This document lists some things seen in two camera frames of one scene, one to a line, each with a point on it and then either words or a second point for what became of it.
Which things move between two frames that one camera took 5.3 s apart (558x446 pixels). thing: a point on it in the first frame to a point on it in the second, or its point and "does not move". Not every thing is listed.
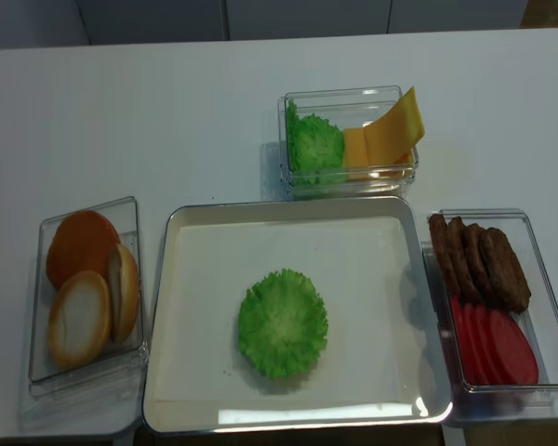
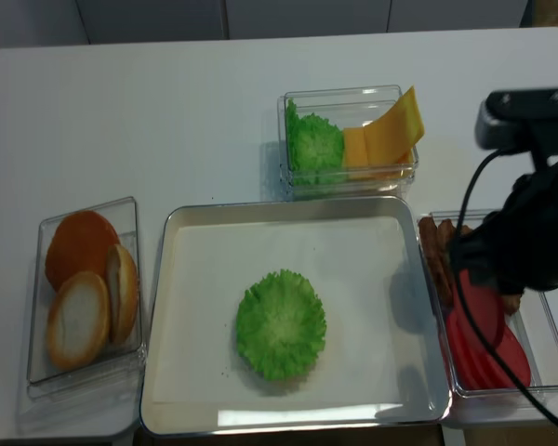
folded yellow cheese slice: x=354 y=150 does not move
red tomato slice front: x=512 y=354 to x=487 y=305
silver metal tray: x=292 y=313 does not move
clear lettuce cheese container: x=345 y=142 does not move
